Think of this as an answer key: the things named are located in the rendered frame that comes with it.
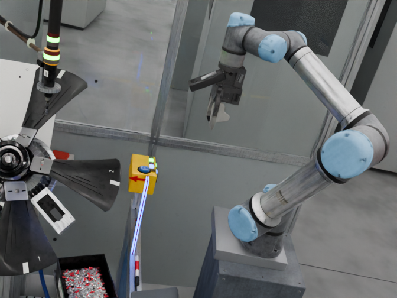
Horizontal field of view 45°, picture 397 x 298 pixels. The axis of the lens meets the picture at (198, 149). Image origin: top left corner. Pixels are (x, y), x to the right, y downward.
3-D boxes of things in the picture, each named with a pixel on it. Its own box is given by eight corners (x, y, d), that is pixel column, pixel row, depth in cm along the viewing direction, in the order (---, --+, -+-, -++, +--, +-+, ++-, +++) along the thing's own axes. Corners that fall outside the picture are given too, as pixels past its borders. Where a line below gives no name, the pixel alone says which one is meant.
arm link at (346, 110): (410, 141, 134) (301, 19, 149) (396, 149, 126) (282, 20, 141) (380, 165, 141) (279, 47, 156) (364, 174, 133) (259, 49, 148)
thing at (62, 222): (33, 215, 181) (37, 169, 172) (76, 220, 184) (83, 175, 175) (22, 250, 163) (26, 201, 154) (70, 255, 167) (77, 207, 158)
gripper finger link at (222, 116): (227, 133, 152) (233, 105, 150) (209, 130, 151) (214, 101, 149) (225, 132, 155) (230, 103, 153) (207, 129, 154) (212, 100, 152)
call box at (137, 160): (127, 174, 205) (132, 152, 201) (151, 177, 207) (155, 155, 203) (127, 194, 191) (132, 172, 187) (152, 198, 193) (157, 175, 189)
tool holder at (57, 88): (29, 82, 146) (31, 51, 141) (51, 81, 150) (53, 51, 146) (42, 94, 140) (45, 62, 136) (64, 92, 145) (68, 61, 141)
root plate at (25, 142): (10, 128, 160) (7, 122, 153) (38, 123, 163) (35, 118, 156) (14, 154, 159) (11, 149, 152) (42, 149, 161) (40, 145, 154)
